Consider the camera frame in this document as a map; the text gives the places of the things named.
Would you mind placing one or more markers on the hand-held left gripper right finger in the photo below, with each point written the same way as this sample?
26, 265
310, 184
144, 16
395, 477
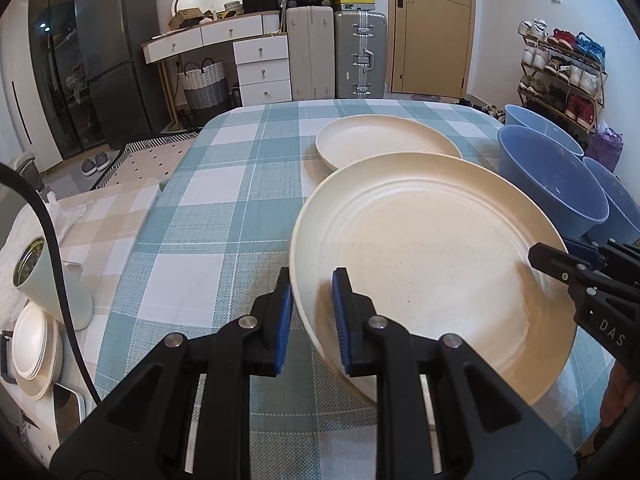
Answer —
340, 320

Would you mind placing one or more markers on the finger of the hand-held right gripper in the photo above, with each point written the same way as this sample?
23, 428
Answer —
582, 249
555, 260

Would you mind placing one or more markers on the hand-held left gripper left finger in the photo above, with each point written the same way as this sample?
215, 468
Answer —
285, 320

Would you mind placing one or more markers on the blue bowl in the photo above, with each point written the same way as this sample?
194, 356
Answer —
530, 117
550, 180
617, 205

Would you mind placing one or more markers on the cream speckled plate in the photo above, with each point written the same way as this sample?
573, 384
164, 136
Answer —
385, 135
430, 260

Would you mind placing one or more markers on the stack of white plates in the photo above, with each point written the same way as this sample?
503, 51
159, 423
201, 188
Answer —
32, 350

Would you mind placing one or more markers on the person's right hand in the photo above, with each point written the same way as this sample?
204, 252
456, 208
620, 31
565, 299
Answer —
619, 395

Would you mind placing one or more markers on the purple rolled mat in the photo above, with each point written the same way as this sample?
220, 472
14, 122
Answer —
605, 147

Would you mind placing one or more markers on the teal checked tablecloth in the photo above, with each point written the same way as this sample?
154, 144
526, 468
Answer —
225, 200

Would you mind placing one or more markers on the gold shoe rack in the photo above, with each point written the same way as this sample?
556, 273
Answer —
603, 91

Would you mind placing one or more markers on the beige checked cloth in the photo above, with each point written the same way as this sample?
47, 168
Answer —
105, 220

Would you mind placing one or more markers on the rows of assorted sneakers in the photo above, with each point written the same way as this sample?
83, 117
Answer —
565, 37

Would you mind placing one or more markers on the dotted rug with striped border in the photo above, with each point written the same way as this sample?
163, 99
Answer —
145, 160

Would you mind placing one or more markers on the dark water bottle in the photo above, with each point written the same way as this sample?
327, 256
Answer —
235, 95

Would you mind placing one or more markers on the metal tray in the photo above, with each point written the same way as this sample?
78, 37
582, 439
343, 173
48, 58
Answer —
70, 410

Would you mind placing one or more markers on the grey slipper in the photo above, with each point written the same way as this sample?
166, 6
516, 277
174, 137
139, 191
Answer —
101, 159
88, 165

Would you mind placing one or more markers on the woven laundry basket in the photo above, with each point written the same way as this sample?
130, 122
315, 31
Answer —
205, 85

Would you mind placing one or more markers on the mint green tumbler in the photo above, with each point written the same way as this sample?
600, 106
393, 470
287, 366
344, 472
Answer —
40, 280

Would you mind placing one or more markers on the wooden door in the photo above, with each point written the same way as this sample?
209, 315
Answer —
430, 30

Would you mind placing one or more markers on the silver suitcase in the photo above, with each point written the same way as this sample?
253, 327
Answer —
360, 55

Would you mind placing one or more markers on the white dressing table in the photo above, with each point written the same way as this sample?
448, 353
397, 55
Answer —
260, 55

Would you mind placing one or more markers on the beige suitcase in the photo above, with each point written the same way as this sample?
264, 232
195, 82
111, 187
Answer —
310, 55

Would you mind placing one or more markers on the grey refrigerator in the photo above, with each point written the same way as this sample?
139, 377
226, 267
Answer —
117, 60

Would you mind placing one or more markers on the open cardboard box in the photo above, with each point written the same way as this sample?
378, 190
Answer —
185, 19

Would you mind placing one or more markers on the yellow and black box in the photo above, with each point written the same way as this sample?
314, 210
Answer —
352, 2

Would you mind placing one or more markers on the black glass cabinet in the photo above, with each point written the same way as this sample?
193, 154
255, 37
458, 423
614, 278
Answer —
55, 75

